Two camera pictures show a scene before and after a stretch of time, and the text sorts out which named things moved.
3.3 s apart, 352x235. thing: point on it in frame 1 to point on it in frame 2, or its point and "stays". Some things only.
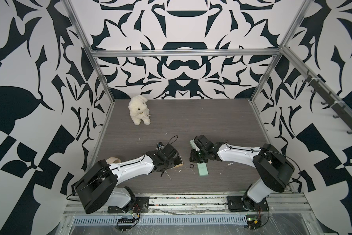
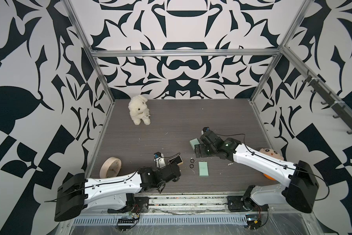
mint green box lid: [203, 169] stays
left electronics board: [124, 223] stays
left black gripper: [172, 163] to [175, 164]
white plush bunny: [139, 110] stays
